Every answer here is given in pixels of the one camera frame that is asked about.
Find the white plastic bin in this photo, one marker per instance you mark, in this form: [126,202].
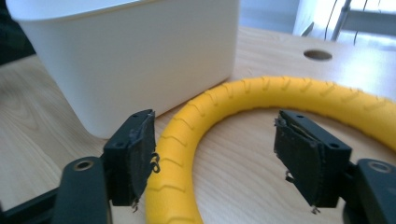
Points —
[130,62]

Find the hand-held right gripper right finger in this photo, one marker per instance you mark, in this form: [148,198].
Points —
[308,161]

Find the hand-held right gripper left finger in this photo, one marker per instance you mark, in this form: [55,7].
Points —
[129,155]

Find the metal stand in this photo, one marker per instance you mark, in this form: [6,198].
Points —
[341,18]

